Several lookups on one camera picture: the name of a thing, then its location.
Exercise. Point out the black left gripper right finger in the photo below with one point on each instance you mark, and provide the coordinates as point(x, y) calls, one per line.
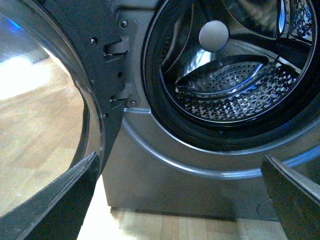
point(295, 199)

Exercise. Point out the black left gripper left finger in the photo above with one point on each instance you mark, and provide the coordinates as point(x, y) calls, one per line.
point(57, 211)

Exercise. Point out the grey front-load washing machine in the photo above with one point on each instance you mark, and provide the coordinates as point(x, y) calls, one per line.
point(214, 86)

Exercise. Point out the dark round washer door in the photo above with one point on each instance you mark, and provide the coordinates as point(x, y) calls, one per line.
point(48, 115)

